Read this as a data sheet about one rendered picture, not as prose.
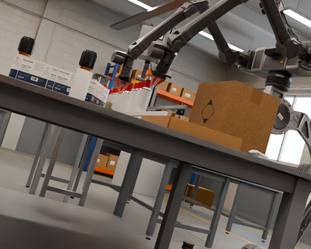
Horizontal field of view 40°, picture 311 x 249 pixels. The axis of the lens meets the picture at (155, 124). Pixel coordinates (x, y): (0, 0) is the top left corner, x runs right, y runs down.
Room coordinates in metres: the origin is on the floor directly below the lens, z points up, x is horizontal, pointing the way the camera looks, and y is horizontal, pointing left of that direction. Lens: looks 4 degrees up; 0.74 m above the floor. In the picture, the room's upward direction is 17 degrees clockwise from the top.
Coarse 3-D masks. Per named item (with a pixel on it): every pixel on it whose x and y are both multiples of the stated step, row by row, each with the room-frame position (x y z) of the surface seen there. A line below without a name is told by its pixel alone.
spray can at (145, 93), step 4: (148, 80) 2.09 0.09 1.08; (148, 84) 2.08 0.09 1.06; (144, 88) 2.08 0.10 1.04; (148, 88) 2.08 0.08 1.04; (144, 92) 2.08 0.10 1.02; (148, 92) 2.08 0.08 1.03; (140, 96) 2.08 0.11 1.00; (144, 96) 2.07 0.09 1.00; (148, 96) 2.08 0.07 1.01; (140, 100) 2.08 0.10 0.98; (144, 100) 2.07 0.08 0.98; (148, 100) 2.09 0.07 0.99; (140, 104) 2.08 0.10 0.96; (144, 104) 2.08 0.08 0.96; (136, 108) 2.09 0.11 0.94; (140, 108) 2.07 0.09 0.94; (144, 108) 2.08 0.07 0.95; (136, 116) 2.08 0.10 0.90; (140, 116) 2.08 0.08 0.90
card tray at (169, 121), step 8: (152, 120) 1.46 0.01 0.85; (160, 120) 1.38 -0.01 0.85; (168, 120) 1.31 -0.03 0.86; (176, 120) 1.31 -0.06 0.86; (184, 120) 1.32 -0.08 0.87; (176, 128) 1.31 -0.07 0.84; (184, 128) 1.32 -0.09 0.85; (192, 128) 1.33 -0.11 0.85; (200, 128) 1.34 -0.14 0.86; (208, 128) 1.34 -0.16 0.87; (200, 136) 1.34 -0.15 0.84; (208, 136) 1.35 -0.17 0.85; (216, 136) 1.35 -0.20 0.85; (224, 136) 1.36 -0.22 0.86; (232, 136) 1.37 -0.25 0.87; (224, 144) 1.37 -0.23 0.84; (232, 144) 1.37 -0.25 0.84; (240, 144) 1.38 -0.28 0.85
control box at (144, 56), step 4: (144, 28) 2.53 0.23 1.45; (148, 28) 2.53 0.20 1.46; (152, 28) 2.52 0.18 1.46; (144, 32) 2.53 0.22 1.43; (148, 32) 2.52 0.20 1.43; (140, 36) 2.54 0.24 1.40; (164, 36) 2.49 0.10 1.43; (160, 40) 2.50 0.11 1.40; (164, 40) 2.49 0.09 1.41; (144, 52) 2.52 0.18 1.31; (140, 56) 2.55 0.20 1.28; (144, 56) 2.53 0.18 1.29; (148, 56) 2.51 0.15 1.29; (148, 60) 2.59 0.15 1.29; (152, 60) 2.56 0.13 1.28; (156, 60) 2.52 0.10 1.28
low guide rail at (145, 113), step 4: (120, 112) 2.30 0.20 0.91; (124, 112) 2.22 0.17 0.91; (128, 112) 2.14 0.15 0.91; (132, 112) 2.07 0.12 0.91; (136, 112) 2.01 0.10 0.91; (140, 112) 1.95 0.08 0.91; (144, 112) 1.89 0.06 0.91; (148, 112) 1.83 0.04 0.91; (152, 112) 1.78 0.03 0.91; (156, 112) 1.73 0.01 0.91; (160, 112) 1.68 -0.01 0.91; (164, 112) 1.64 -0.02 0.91
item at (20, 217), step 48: (0, 96) 1.16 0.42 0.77; (144, 144) 1.30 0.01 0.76; (192, 144) 1.34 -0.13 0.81; (0, 192) 2.89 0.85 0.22; (288, 192) 1.47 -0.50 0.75; (0, 240) 1.84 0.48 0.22; (48, 240) 2.06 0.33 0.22; (96, 240) 2.34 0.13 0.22; (144, 240) 2.73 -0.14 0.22; (288, 240) 1.47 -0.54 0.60
